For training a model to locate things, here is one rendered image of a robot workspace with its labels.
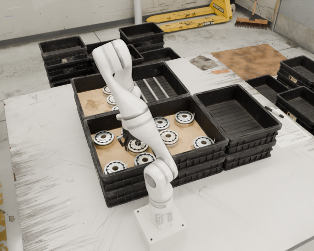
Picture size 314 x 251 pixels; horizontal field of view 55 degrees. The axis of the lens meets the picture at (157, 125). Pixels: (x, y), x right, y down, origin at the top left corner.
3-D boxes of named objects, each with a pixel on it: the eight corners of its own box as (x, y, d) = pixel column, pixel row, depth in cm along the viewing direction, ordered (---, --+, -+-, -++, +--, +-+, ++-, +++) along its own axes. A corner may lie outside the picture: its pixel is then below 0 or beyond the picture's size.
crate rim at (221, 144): (229, 144, 140) (230, 141, 139) (170, 162, 132) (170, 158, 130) (191, 97, 168) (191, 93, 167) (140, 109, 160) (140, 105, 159)
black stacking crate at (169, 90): (189, 110, 175) (191, 94, 167) (141, 123, 167) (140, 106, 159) (163, 76, 203) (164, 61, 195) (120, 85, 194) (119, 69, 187)
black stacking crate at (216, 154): (226, 158, 147) (230, 141, 139) (169, 176, 138) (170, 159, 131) (190, 111, 174) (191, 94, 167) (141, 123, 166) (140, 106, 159)
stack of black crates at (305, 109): (327, 144, 248) (344, 112, 226) (299, 156, 239) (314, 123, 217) (291, 116, 276) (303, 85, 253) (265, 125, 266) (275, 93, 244)
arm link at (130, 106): (88, 50, 89) (124, 126, 96) (118, 37, 90) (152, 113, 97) (90, 51, 98) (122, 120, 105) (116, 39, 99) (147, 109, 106)
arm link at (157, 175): (158, 180, 98) (159, 210, 109) (178, 164, 102) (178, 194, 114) (139, 164, 103) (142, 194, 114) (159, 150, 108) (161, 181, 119)
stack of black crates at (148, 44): (153, 59, 356) (153, 21, 327) (164, 71, 336) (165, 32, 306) (121, 66, 344) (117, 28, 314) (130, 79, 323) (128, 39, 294)
